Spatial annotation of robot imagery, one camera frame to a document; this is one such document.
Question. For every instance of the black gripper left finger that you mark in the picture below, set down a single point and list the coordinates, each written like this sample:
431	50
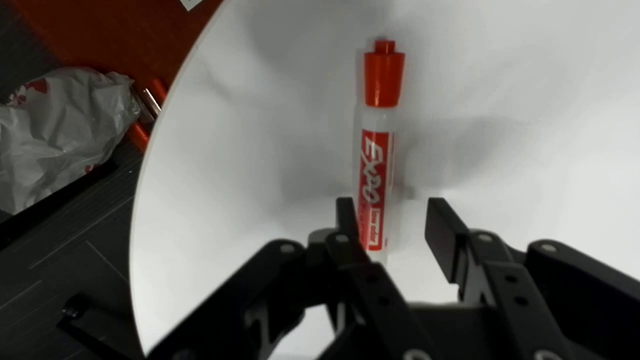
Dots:
360	281

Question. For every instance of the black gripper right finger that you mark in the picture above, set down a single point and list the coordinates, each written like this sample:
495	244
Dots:
506	281

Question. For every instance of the red and white Expo marker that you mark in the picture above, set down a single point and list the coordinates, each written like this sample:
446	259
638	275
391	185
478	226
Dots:
376	167

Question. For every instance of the orange cylindrical object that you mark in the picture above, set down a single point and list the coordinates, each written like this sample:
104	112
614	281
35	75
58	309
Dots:
138	134

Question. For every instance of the small white paper scrap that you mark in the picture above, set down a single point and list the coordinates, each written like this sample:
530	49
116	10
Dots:
191	5

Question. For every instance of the white crumpled plastic bag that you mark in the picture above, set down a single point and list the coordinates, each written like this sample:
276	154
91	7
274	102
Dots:
53	132

